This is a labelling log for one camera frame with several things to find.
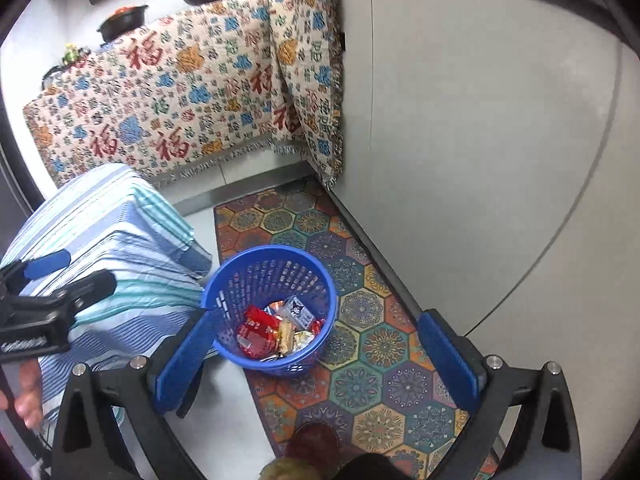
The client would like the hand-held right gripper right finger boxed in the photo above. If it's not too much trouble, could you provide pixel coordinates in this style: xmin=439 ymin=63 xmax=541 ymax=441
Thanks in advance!
xmin=417 ymin=310 xmax=583 ymax=480

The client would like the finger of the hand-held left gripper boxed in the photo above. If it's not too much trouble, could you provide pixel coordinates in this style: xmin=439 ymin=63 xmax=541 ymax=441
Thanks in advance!
xmin=0 ymin=251 xmax=70 ymax=295
xmin=47 ymin=269 xmax=117 ymax=313

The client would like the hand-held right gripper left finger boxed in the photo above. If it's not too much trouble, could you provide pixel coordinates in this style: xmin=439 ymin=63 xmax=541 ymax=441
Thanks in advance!
xmin=50 ymin=308 xmax=221 ymax=480

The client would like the red wrapper packet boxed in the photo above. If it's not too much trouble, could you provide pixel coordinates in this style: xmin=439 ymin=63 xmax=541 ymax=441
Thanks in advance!
xmin=236 ymin=305 xmax=282 ymax=359

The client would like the blue plastic basket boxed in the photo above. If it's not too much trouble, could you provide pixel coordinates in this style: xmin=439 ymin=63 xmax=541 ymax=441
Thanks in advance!
xmin=201 ymin=245 xmax=340 ymax=378

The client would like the person's left hand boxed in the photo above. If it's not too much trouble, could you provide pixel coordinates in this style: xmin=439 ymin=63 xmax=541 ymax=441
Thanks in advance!
xmin=0 ymin=359 xmax=45 ymax=431

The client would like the blue green striped tablecloth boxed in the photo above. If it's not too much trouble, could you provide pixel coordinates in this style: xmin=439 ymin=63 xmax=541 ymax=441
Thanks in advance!
xmin=0 ymin=162 xmax=213 ymax=426

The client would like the colourful hexagon floor mat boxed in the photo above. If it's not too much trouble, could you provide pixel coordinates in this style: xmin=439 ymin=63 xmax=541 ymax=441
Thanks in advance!
xmin=212 ymin=177 xmax=501 ymax=480

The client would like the person's dark trouser leg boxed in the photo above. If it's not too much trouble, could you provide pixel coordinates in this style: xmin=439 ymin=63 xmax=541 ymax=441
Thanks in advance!
xmin=339 ymin=452 xmax=402 ymax=480

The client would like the tan fuzzy slipper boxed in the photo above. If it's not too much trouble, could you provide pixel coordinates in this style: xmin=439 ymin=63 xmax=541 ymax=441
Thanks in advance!
xmin=260 ymin=457 xmax=321 ymax=480

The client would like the dark red slipper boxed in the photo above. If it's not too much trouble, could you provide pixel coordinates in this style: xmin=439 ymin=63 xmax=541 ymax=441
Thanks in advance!
xmin=290 ymin=422 xmax=342 ymax=461

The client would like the large printed cloth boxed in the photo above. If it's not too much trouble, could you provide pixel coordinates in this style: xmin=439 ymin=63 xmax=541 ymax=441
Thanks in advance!
xmin=22 ymin=0 xmax=281 ymax=188

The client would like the white kitchen cabinet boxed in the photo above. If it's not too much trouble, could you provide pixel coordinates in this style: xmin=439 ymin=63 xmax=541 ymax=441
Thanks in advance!
xmin=330 ymin=0 xmax=631 ymax=341

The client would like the cluster of sauce bottles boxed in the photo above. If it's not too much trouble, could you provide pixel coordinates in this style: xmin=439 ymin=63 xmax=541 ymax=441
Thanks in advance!
xmin=62 ymin=42 xmax=92 ymax=67

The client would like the black clay pot orange lid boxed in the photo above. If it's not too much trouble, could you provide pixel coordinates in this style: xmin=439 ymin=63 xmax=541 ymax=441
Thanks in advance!
xmin=96 ymin=5 xmax=150 ymax=43

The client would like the narrow printed cloth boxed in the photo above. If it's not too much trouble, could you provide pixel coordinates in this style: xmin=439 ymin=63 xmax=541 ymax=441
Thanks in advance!
xmin=267 ymin=0 xmax=346 ymax=191

